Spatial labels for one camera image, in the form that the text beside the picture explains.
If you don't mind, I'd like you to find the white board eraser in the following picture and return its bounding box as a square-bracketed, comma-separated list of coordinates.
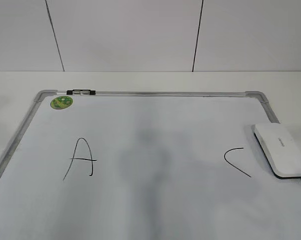
[253, 123, 301, 179]

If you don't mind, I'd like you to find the black and silver hanging clip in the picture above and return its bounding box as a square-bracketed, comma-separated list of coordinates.
[66, 89, 96, 96]

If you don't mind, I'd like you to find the round green magnet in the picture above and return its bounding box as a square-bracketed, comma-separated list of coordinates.
[50, 96, 73, 110]

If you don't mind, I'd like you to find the white board with grey frame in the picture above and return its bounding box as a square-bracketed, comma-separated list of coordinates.
[0, 90, 301, 240]

